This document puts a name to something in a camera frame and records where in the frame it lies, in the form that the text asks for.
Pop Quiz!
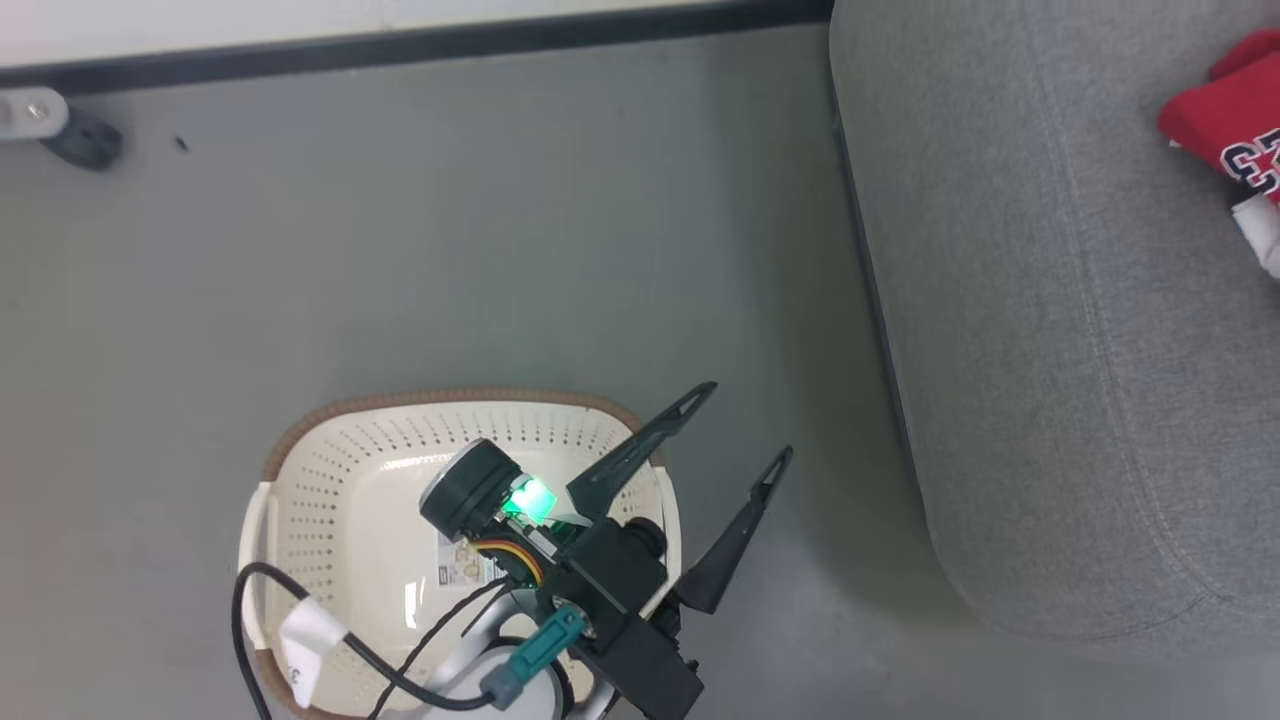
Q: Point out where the teal cable connector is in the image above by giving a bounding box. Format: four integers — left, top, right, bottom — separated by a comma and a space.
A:
481, 607, 587, 707

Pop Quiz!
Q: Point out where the red yellow wire bundle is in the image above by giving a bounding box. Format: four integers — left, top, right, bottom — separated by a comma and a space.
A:
478, 538, 547, 587

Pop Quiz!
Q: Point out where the grey fabric sofa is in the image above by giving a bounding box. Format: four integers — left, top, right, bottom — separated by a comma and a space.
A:
827, 0, 1280, 643

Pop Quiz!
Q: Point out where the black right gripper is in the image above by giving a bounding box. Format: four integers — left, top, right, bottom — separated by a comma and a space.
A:
419, 381, 795, 720

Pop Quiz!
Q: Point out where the thick black cable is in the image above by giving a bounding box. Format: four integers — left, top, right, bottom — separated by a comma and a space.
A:
231, 562, 501, 720

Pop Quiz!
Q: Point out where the cream perforated laundry basket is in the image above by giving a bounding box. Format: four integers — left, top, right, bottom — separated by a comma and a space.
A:
238, 388, 684, 720

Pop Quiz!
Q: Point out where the white cable label tag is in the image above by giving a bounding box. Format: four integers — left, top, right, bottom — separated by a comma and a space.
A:
277, 597, 349, 707

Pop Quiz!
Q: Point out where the white metal bracket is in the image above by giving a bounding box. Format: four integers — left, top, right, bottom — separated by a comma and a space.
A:
0, 87, 70, 142

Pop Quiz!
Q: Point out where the black baseboard strip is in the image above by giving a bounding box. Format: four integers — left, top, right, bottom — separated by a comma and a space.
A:
0, 0, 835, 97

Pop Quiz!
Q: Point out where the thin black twisted cable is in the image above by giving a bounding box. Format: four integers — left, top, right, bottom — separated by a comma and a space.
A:
368, 578, 513, 720

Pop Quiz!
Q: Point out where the red jersey with white trim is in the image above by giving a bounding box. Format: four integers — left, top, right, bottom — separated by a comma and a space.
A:
1157, 29, 1280, 282

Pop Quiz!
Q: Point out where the printed sticker in basket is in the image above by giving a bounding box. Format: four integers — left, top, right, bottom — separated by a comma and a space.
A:
436, 528, 507, 591

